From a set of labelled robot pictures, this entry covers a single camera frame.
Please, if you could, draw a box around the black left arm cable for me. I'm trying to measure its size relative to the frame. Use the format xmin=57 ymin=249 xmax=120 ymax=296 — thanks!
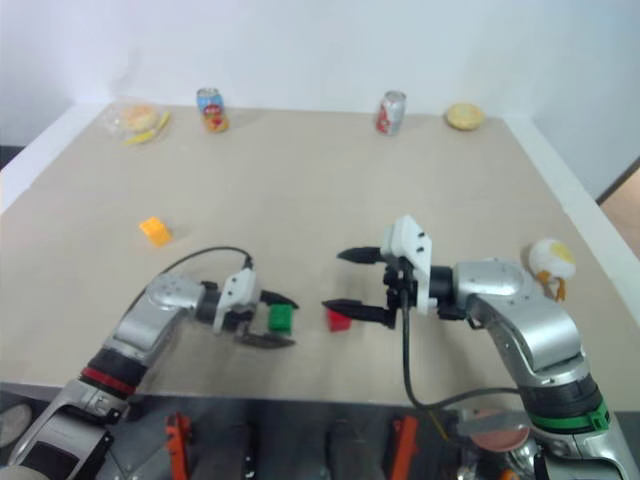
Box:
xmin=158 ymin=245 xmax=255 ymax=279

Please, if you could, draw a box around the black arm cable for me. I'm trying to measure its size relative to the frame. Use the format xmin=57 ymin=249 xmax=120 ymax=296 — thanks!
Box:
xmin=158 ymin=245 xmax=255 ymax=279
xmin=398 ymin=287 xmax=524 ymax=412

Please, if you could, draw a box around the blue and orange drink can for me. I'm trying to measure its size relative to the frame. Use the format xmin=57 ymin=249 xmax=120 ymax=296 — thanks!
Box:
xmin=195 ymin=87 xmax=231 ymax=134

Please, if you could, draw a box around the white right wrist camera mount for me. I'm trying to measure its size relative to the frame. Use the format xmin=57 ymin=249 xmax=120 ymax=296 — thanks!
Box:
xmin=380 ymin=214 xmax=435 ymax=314

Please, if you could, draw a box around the grey round disc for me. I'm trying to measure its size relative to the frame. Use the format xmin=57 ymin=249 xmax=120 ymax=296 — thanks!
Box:
xmin=0 ymin=403 xmax=32 ymax=449

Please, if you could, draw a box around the red cube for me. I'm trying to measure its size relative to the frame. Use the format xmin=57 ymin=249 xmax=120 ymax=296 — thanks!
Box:
xmin=325 ymin=308 xmax=353 ymax=333

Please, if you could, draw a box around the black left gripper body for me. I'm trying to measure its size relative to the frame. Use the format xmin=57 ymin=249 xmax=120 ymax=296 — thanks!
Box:
xmin=223 ymin=297 xmax=272 ymax=341

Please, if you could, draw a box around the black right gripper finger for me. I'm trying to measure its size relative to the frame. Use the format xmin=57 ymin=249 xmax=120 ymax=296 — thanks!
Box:
xmin=336 ymin=245 xmax=385 ymax=266
xmin=321 ymin=298 xmax=396 ymax=329

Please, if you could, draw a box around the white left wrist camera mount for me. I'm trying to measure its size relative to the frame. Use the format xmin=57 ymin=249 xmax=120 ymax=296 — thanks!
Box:
xmin=211 ymin=268 xmax=265 ymax=335

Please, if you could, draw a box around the red and white drink can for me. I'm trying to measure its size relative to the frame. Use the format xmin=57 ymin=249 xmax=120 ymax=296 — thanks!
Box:
xmin=375 ymin=89 xmax=408 ymax=137

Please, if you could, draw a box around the orange clamp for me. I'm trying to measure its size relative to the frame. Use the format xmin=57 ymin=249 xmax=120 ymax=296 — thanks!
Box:
xmin=387 ymin=414 xmax=420 ymax=480
xmin=163 ymin=411 xmax=193 ymax=480

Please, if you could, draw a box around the yellow banana toy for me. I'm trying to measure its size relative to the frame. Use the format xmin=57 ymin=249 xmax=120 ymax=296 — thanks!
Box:
xmin=121 ymin=111 xmax=172 ymax=148

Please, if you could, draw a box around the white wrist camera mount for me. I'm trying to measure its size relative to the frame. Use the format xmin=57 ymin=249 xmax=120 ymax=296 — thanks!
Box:
xmin=211 ymin=268 xmax=265 ymax=335
xmin=380 ymin=214 xmax=435 ymax=314

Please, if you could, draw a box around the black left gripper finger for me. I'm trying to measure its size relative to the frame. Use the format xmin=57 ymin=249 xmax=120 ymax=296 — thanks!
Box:
xmin=261 ymin=290 xmax=300 ymax=309
xmin=233 ymin=328 xmax=297 ymax=350

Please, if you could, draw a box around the pink round disc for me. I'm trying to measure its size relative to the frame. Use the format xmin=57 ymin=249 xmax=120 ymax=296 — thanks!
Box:
xmin=470 ymin=408 xmax=532 ymax=452

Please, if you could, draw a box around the round yellow biscuit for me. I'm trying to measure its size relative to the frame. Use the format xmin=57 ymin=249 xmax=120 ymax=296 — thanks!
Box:
xmin=445 ymin=102 xmax=486 ymax=133

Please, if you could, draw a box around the white and yellow plush toy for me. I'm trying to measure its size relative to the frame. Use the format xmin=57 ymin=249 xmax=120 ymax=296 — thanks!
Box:
xmin=527 ymin=238 xmax=577 ymax=302

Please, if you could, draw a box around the orange cube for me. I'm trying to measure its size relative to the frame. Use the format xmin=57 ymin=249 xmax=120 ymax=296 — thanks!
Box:
xmin=138 ymin=215 xmax=173 ymax=248

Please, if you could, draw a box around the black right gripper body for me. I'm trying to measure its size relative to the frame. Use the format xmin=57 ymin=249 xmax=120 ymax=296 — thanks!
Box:
xmin=381 ymin=258 xmax=419 ymax=329

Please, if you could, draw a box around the green cube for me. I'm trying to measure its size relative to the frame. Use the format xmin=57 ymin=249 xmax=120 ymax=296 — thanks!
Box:
xmin=267 ymin=302 xmax=295 ymax=335

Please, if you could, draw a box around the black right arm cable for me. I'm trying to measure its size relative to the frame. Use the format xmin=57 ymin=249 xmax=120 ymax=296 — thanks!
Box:
xmin=398 ymin=287 xmax=524 ymax=412

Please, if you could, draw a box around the bagged round bread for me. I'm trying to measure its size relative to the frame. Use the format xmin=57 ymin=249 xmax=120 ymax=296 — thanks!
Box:
xmin=103 ymin=101 xmax=164 ymax=143

